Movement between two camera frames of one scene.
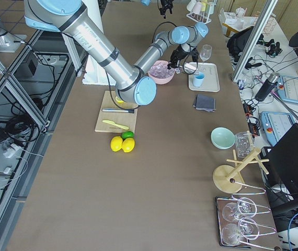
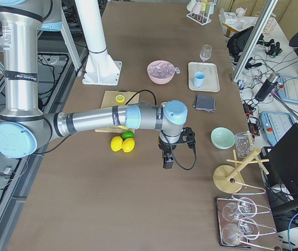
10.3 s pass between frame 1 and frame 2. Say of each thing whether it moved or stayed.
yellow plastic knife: stayed
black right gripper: moved
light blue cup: stayed
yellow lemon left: stayed
